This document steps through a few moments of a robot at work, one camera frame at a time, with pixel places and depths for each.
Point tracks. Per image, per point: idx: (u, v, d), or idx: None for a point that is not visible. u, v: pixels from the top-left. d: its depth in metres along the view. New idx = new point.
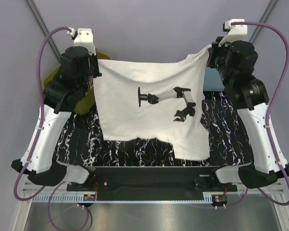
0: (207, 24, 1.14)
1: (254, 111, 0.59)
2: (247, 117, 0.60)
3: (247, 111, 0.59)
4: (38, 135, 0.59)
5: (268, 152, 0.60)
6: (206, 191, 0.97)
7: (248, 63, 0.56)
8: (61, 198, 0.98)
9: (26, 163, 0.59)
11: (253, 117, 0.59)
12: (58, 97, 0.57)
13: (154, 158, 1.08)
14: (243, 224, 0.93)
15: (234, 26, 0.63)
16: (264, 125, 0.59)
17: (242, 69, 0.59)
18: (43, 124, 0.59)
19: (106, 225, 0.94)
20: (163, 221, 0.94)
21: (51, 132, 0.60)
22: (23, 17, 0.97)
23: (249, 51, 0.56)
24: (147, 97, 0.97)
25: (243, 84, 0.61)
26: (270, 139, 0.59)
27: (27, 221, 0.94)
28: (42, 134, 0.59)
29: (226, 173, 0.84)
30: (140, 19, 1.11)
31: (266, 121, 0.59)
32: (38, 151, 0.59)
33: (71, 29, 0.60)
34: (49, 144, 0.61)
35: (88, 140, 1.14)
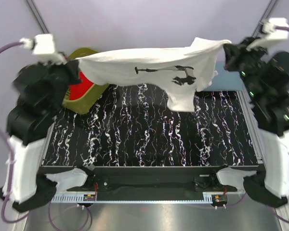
0: (206, 24, 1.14)
1: (282, 138, 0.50)
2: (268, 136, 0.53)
3: (276, 138, 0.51)
4: (12, 169, 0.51)
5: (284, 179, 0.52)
6: (206, 191, 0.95)
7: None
8: (58, 198, 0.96)
9: (7, 195, 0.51)
11: (279, 143, 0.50)
12: (22, 129, 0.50)
13: (155, 158, 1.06)
14: (242, 224, 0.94)
15: (276, 30, 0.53)
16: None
17: (281, 88, 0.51)
18: (14, 157, 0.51)
19: (106, 226, 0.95)
20: (163, 221, 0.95)
21: (27, 160, 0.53)
22: (23, 17, 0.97)
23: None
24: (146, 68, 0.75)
25: (276, 104, 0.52)
26: None
27: (27, 221, 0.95)
28: (16, 166, 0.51)
29: (229, 179, 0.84)
30: (140, 19, 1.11)
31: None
32: (17, 182, 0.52)
33: (25, 41, 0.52)
34: (28, 170, 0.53)
35: (87, 140, 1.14)
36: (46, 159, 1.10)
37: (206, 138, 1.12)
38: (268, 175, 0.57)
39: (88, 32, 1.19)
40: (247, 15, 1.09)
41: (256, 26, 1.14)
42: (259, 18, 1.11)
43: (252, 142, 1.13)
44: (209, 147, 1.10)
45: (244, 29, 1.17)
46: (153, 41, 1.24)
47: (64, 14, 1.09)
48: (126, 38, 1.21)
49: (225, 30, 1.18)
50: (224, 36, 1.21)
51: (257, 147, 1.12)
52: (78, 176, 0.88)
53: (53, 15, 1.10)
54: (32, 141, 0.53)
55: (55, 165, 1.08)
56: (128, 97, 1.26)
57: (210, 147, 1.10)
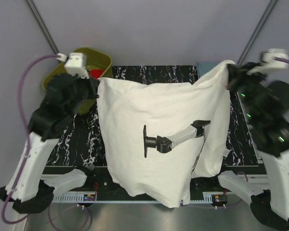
0: (206, 24, 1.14)
1: (282, 160, 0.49)
2: (272, 158, 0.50)
3: (274, 159, 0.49)
4: (23, 165, 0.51)
5: None
6: (206, 191, 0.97)
7: (285, 111, 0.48)
8: (61, 198, 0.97)
9: (11, 192, 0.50)
11: (280, 164, 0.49)
12: (45, 125, 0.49)
13: None
14: (243, 224, 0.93)
15: (275, 60, 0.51)
16: None
17: (274, 117, 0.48)
18: (29, 151, 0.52)
19: (106, 225, 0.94)
20: (163, 221, 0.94)
21: (36, 161, 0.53)
22: (23, 17, 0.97)
23: None
24: (155, 143, 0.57)
25: (276, 129, 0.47)
26: None
27: (27, 220, 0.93)
28: (27, 162, 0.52)
29: (230, 186, 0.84)
30: (140, 19, 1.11)
31: None
32: (24, 179, 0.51)
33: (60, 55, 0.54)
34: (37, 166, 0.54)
35: (88, 140, 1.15)
36: None
37: None
38: (272, 195, 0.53)
39: (88, 33, 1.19)
40: (247, 15, 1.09)
41: (256, 26, 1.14)
42: (259, 18, 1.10)
43: (252, 142, 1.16)
44: None
45: (243, 29, 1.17)
46: (153, 40, 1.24)
47: (64, 14, 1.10)
48: (126, 37, 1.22)
49: (225, 30, 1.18)
50: (223, 37, 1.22)
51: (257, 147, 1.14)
52: (77, 179, 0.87)
53: (53, 15, 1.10)
54: (51, 137, 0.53)
55: (55, 165, 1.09)
56: None
57: None
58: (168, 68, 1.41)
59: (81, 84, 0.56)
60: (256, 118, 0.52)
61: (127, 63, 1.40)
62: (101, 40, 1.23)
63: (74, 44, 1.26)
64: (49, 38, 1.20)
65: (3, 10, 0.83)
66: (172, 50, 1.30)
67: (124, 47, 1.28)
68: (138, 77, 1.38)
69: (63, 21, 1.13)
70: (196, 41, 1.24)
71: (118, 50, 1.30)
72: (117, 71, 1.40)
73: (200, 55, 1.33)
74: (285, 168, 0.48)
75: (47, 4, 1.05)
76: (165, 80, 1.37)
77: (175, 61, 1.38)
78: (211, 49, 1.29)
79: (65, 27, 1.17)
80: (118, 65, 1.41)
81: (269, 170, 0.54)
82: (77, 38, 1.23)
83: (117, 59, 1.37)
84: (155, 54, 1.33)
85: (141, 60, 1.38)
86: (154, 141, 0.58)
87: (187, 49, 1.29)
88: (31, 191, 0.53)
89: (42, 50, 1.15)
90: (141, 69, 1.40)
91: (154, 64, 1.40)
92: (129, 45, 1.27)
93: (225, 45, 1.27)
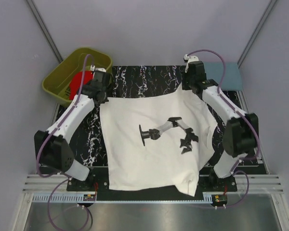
0: (206, 24, 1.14)
1: (208, 89, 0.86)
2: (209, 96, 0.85)
3: (205, 92, 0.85)
4: (70, 111, 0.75)
5: (226, 107, 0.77)
6: (206, 191, 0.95)
7: (200, 68, 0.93)
8: (61, 198, 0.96)
9: (55, 129, 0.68)
11: (207, 91, 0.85)
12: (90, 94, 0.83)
13: None
14: (243, 224, 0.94)
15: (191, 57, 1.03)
16: (217, 94, 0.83)
17: (198, 73, 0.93)
18: (76, 104, 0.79)
19: (106, 226, 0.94)
20: (163, 221, 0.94)
21: (79, 115, 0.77)
22: (23, 18, 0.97)
23: (201, 72, 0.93)
24: (149, 134, 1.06)
25: (198, 80, 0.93)
26: (226, 101, 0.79)
27: (27, 221, 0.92)
28: (74, 110, 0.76)
29: (222, 165, 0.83)
30: (140, 19, 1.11)
31: (217, 90, 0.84)
32: (67, 122, 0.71)
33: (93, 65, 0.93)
34: (74, 124, 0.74)
35: (87, 140, 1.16)
36: None
37: None
38: (223, 119, 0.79)
39: (88, 33, 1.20)
40: (247, 15, 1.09)
41: (257, 25, 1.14)
42: (259, 18, 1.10)
43: None
44: None
45: (243, 29, 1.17)
46: (153, 40, 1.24)
47: (64, 15, 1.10)
48: (125, 37, 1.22)
49: (225, 31, 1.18)
50: (223, 37, 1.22)
51: None
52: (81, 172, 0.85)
53: (53, 16, 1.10)
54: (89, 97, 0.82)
55: None
56: (127, 96, 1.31)
57: None
58: (168, 68, 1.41)
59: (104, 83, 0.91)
60: (206, 84, 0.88)
61: (126, 63, 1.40)
62: (101, 40, 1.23)
63: (74, 44, 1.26)
64: (50, 39, 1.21)
65: (2, 10, 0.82)
66: (172, 51, 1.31)
67: (124, 47, 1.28)
68: (138, 77, 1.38)
69: (63, 21, 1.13)
70: (195, 41, 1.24)
71: (118, 50, 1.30)
72: (117, 71, 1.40)
73: (200, 55, 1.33)
74: (215, 95, 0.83)
75: (47, 5, 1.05)
76: (165, 80, 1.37)
77: (175, 61, 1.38)
78: (211, 49, 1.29)
79: (65, 28, 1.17)
80: (118, 65, 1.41)
81: (215, 108, 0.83)
82: (77, 38, 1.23)
83: (117, 59, 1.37)
84: (154, 54, 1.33)
85: (141, 61, 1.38)
86: (148, 133, 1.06)
87: (187, 49, 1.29)
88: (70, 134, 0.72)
89: (42, 50, 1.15)
90: (141, 69, 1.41)
91: (154, 64, 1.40)
92: (129, 45, 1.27)
93: (225, 45, 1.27)
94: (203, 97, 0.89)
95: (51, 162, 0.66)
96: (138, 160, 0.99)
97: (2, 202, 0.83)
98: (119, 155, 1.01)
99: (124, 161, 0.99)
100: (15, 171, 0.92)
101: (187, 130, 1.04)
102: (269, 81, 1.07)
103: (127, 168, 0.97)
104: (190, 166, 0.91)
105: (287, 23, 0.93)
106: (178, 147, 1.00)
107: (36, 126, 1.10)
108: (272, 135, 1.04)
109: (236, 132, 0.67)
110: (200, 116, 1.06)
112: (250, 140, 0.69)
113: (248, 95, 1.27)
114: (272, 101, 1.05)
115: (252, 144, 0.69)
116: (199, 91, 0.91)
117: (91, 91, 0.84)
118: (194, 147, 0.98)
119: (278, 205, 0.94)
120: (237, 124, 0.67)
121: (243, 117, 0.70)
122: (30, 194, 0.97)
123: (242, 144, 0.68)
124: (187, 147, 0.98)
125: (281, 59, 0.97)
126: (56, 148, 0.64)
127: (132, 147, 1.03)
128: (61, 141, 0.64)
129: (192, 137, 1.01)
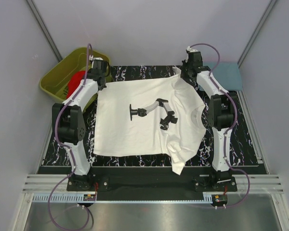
0: (206, 24, 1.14)
1: (202, 73, 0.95)
2: (202, 79, 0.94)
3: (199, 74, 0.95)
4: (81, 87, 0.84)
5: (213, 86, 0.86)
6: (206, 191, 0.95)
7: (196, 56, 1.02)
8: (61, 198, 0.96)
9: (70, 100, 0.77)
11: (201, 74, 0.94)
12: (95, 77, 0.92)
13: (155, 158, 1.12)
14: (243, 224, 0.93)
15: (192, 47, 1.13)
16: (208, 76, 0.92)
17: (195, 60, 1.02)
18: (85, 83, 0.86)
19: (106, 226, 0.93)
20: (163, 221, 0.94)
21: (88, 93, 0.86)
22: (23, 17, 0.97)
23: (197, 58, 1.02)
24: (137, 111, 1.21)
25: (195, 65, 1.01)
26: (214, 82, 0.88)
27: (27, 221, 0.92)
28: (84, 87, 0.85)
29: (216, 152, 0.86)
30: (139, 19, 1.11)
31: (209, 73, 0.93)
32: (79, 96, 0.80)
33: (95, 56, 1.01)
34: (84, 99, 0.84)
35: (88, 140, 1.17)
36: (46, 159, 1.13)
37: (206, 139, 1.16)
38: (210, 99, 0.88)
39: (88, 32, 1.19)
40: (246, 15, 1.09)
41: (256, 26, 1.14)
42: (259, 18, 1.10)
43: (252, 142, 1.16)
44: (209, 147, 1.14)
45: (243, 29, 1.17)
46: (153, 41, 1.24)
47: (64, 15, 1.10)
48: (125, 37, 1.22)
49: (225, 31, 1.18)
50: (223, 37, 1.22)
51: (257, 147, 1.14)
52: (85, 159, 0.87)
53: (53, 16, 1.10)
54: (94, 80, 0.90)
55: (55, 165, 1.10)
56: None
57: (210, 147, 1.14)
58: (168, 68, 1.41)
59: (104, 67, 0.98)
60: (201, 69, 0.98)
61: (126, 63, 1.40)
62: (101, 40, 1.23)
63: (74, 44, 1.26)
64: (49, 38, 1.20)
65: (2, 10, 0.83)
66: (172, 50, 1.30)
67: (124, 48, 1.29)
68: (138, 77, 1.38)
69: (63, 21, 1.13)
70: (196, 41, 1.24)
71: (118, 50, 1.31)
72: (117, 70, 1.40)
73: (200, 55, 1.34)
74: (206, 76, 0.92)
75: (47, 5, 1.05)
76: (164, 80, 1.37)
77: (175, 61, 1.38)
78: (211, 49, 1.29)
79: (65, 28, 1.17)
80: (117, 65, 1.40)
81: (205, 89, 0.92)
82: (77, 38, 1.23)
83: (117, 58, 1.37)
84: (154, 54, 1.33)
85: (141, 61, 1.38)
86: (136, 111, 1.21)
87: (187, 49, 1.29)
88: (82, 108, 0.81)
89: (42, 50, 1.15)
90: (141, 69, 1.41)
91: (154, 64, 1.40)
92: (129, 45, 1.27)
93: (224, 45, 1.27)
94: (197, 80, 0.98)
95: (67, 132, 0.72)
96: (137, 138, 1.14)
97: (2, 202, 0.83)
98: (121, 135, 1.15)
99: (125, 139, 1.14)
100: (15, 171, 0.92)
101: (169, 112, 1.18)
102: (269, 81, 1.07)
103: (131, 144, 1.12)
104: (166, 141, 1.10)
105: (288, 23, 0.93)
106: (158, 123, 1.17)
107: (36, 125, 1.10)
108: (272, 135, 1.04)
109: (216, 106, 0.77)
110: (190, 99, 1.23)
112: (229, 115, 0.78)
113: (248, 95, 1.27)
114: (272, 101, 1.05)
115: (229, 118, 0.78)
116: (194, 75, 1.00)
117: (94, 77, 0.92)
118: (171, 126, 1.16)
119: (278, 205, 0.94)
120: (219, 99, 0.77)
121: (226, 95, 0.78)
122: (30, 194, 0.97)
123: (220, 118, 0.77)
124: (164, 126, 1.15)
125: (281, 58, 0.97)
126: (73, 115, 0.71)
127: (131, 128, 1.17)
128: (78, 109, 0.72)
129: (172, 118, 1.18)
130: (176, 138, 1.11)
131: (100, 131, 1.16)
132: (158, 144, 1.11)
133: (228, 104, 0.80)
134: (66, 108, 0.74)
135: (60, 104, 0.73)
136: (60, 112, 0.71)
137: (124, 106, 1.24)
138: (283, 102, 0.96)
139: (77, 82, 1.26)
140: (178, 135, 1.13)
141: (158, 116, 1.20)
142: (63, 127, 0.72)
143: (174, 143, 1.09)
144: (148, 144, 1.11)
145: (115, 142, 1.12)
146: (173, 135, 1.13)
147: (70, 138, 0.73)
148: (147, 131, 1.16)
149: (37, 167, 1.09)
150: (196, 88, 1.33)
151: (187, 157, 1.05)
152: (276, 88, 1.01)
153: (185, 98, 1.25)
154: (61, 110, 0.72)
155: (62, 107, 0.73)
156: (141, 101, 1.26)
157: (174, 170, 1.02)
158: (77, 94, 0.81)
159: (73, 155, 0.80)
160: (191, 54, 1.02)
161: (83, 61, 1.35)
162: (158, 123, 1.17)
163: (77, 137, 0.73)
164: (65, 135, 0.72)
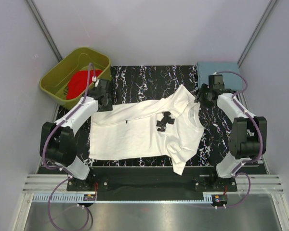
0: (206, 23, 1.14)
1: (224, 95, 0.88)
2: (224, 101, 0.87)
3: (220, 97, 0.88)
4: (79, 107, 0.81)
5: (237, 109, 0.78)
6: (206, 191, 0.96)
7: (217, 79, 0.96)
8: (61, 198, 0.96)
9: (63, 120, 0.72)
11: (223, 96, 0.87)
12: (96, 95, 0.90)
13: (155, 158, 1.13)
14: (243, 224, 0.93)
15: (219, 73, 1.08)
16: (231, 98, 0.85)
17: (216, 84, 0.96)
18: (83, 102, 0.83)
19: (106, 226, 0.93)
20: (163, 221, 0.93)
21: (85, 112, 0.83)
22: (23, 18, 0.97)
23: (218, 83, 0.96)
24: (132, 115, 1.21)
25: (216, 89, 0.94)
26: (236, 105, 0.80)
27: (27, 221, 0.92)
28: (81, 107, 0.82)
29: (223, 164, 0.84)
30: (139, 19, 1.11)
31: (231, 96, 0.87)
32: (74, 117, 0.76)
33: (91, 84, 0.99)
34: (78, 120, 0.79)
35: (87, 140, 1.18)
36: None
37: (206, 139, 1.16)
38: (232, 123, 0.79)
39: (88, 33, 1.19)
40: (247, 16, 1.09)
41: (257, 26, 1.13)
42: (259, 18, 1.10)
43: None
44: (209, 147, 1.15)
45: (243, 29, 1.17)
46: (152, 41, 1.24)
47: (64, 15, 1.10)
48: (125, 37, 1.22)
49: (224, 31, 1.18)
50: (222, 37, 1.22)
51: None
52: (84, 166, 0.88)
53: (53, 16, 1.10)
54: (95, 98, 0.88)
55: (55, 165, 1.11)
56: (128, 96, 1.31)
57: (210, 147, 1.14)
58: (168, 68, 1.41)
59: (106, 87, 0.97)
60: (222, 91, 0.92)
61: (126, 63, 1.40)
62: (101, 40, 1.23)
63: (74, 44, 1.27)
64: (49, 38, 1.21)
65: (2, 11, 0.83)
66: (172, 50, 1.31)
67: (124, 48, 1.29)
68: (138, 77, 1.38)
69: (63, 21, 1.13)
70: (196, 41, 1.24)
71: (118, 50, 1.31)
72: (117, 70, 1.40)
73: (200, 55, 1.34)
74: (229, 99, 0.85)
75: (47, 5, 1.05)
76: (164, 79, 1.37)
77: (175, 61, 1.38)
78: (211, 49, 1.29)
79: (65, 28, 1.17)
80: (118, 65, 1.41)
81: (228, 112, 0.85)
82: (77, 38, 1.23)
83: (117, 58, 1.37)
84: (154, 53, 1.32)
85: (141, 60, 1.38)
86: (131, 117, 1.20)
87: (187, 49, 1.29)
88: (75, 126, 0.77)
89: (42, 50, 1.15)
90: (141, 69, 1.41)
91: (154, 64, 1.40)
92: (129, 45, 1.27)
93: (224, 45, 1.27)
94: (218, 103, 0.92)
95: (54, 154, 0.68)
96: (134, 140, 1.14)
97: (2, 203, 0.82)
98: (121, 137, 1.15)
99: (125, 139, 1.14)
100: (15, 172, 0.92)
101: (165, 113, 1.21)
102: (269, 81, 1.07)
103: (129, 147, 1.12)
104: (165, 142, 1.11)
105: (288, 23, 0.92)
106: (154, 125, 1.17)
107: (36, 126, 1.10)
108: (272, 135, 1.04)
109: (241, 130, 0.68)
110: (185, 101, 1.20)
112: (255, 144, 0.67)
113: (248, 95, 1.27)
114: (272, 101, 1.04)
115: (256, 148, 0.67)
116: (215, 97, 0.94)
117: (95, 95, 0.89)
118: (169, 127, 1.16)
119: (278, 205, 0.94)
120: (243, 123, 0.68)
121: (251, 119, 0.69)
122: (30, 194, 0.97)
123: (244, 146, 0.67)
124: (161, 128, 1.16)
125: (281, 58, 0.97)
126: (63, 138, 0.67)
127: (128, 131, 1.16)
128: (69, 132, 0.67)
129: (169, 119, 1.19)
130: (175, 138, 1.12)
131: (99, 134, 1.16)
132: (157, 144, 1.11)
133: (253, 129, 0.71)
134: (59, 128, 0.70)
135: (51, 123, 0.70)
136: (50, 133, 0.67)
137: (120, 117, 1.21)
138: (283, 102, 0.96)
139: (76, 83, 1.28)
140: (177, 135, 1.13)
141: (154, 119, 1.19)
142: (51, 148, 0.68)
143: (173, 143, 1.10)
144: (146, 144, 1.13)
145: (112, 146, 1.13)
146: (172, 135, 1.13)
147: (58, 160, 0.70)
148: (145, 131, 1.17)
149: (37, 167, 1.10)
150: (196, 88, 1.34)
151: (185, 156, 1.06)
152: (277, 88, 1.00)
153: (180, 101, 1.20)
154: (52, 130, 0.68)
155: (54, 126, 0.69)
156: (138, 113, 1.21)
157: (176, 170, 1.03)
158: (72, 114, 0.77)
159: (68, 170, 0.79)
160: (211, 77, 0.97)
161: (83, 61, 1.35)
162: (154, 126, 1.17)
163: (65, 161, 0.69)
164: (52, 158, 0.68)
